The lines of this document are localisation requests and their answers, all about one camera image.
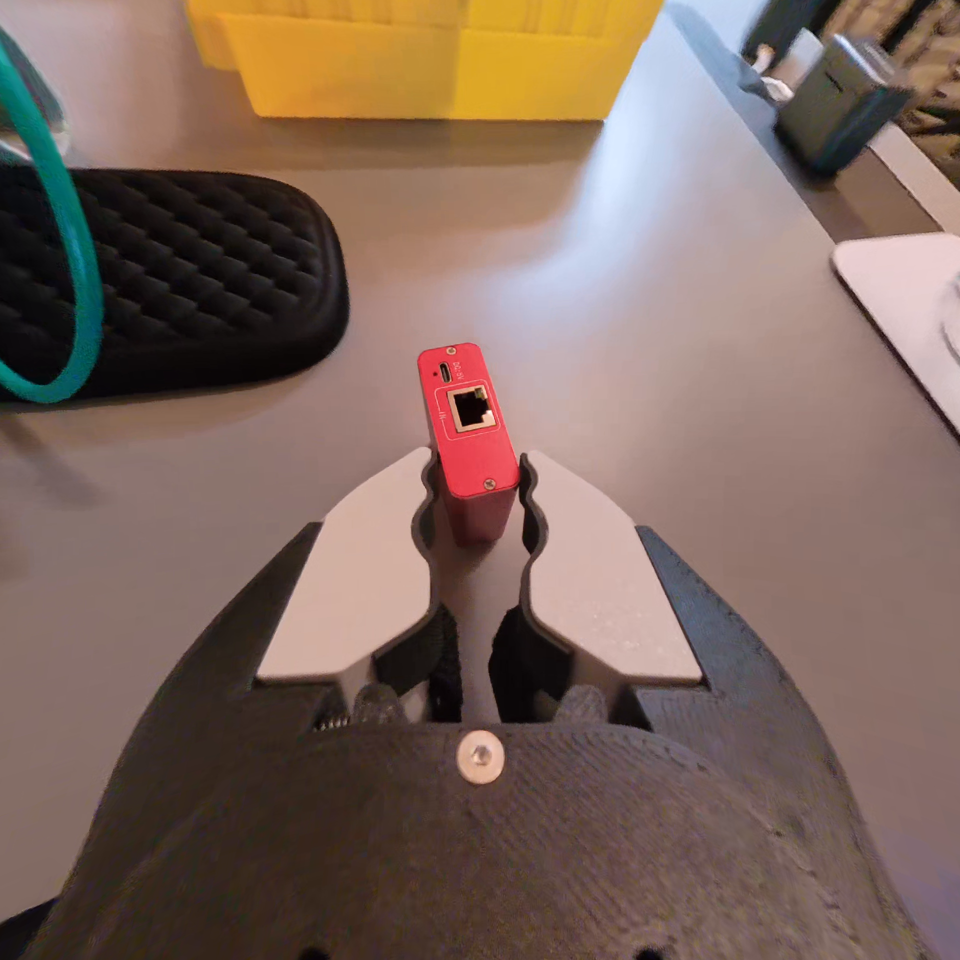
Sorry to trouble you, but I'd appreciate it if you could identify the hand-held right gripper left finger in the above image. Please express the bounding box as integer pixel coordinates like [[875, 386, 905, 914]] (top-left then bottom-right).
[[255, 447, 462, 723]]

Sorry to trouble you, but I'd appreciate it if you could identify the red ethernet splitter box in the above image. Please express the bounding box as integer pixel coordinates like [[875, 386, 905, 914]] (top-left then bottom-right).
[[417, 342, 523, 549]]

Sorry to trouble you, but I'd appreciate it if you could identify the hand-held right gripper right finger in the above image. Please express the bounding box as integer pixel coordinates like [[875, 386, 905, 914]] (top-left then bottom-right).
[[489, 450, 706, 723]]

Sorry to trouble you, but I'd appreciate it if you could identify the black quilted wrist rest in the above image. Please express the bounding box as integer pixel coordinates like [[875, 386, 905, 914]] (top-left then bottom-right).
[[0, 166, 351, 411]]

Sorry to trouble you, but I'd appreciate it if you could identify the green ethernet cable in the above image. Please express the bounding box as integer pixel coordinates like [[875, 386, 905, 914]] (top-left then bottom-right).
[[0, 28, 106, 406]]

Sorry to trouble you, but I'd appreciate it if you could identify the black power adapter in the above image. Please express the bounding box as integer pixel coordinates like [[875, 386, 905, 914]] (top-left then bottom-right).
[[772, 33, 914, 179]]

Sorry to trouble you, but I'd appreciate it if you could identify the yellow plastic bin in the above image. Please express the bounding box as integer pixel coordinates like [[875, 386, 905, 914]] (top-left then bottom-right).
[[183, 0, 666, 123]]

